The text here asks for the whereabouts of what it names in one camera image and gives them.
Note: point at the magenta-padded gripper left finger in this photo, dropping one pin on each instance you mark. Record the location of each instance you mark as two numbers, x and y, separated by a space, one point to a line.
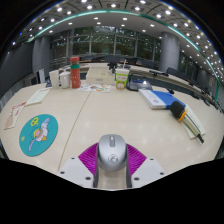
71 170

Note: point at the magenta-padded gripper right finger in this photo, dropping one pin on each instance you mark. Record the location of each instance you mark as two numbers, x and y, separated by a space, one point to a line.
148 170

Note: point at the silver computer mouse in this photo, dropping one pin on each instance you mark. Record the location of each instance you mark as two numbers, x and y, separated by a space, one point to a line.
112 153

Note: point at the teal round mouse pad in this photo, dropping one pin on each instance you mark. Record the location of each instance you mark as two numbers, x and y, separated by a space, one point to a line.
28 141

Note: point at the blue and white book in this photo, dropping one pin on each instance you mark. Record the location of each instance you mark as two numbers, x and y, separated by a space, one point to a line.
156 98

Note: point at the white booklet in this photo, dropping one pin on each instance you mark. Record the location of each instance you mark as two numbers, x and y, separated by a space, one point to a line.
38 96

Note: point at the colourful printed leaflet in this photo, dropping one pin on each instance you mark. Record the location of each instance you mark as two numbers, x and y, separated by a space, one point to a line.
95 88

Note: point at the white lidded mug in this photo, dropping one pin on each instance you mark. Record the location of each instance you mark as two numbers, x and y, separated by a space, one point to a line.
65 80

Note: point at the white paper cup stack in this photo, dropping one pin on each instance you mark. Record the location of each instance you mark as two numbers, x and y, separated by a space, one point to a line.
54 79

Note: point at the green printed paper cup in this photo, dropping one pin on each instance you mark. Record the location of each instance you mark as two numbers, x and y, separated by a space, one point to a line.
122 80

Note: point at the red bottle with green band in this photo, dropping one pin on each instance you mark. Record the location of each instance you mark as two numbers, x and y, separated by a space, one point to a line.
75 75

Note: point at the beige cardboard box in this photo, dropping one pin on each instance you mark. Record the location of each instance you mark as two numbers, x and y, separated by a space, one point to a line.
100 76

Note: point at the white standing panel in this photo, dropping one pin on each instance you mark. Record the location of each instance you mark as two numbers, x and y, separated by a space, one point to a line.
42 76

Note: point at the dark office chairs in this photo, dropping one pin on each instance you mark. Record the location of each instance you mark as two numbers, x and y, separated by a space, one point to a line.
171 71

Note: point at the ceiling lights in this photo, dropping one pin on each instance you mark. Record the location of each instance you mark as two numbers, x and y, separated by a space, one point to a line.
167 12

